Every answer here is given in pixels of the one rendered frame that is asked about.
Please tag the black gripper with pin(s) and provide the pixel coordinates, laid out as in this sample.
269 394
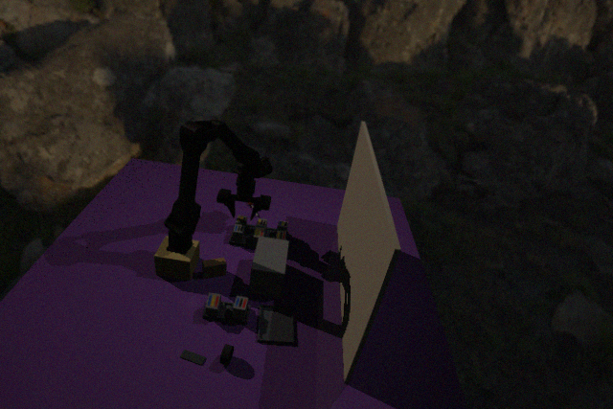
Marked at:
244 194

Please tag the tan flat panel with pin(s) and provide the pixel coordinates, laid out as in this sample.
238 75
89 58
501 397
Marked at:
368 250

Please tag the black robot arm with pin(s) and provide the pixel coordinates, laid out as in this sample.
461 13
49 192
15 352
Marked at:
194 139

